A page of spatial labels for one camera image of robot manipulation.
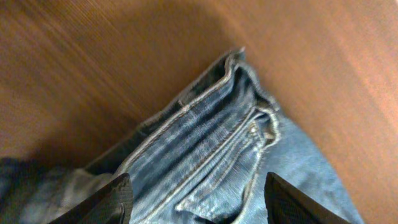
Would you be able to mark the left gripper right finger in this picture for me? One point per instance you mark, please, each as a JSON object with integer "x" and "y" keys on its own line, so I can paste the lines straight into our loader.
{"x": 286, "y": 204}

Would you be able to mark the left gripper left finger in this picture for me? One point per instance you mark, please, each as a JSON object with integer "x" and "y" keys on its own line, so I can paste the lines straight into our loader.
{"x": 99, "y": 205}

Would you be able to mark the blue denim jeans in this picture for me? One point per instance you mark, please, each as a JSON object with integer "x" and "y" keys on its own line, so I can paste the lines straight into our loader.
{"x": 202, "y": 159}

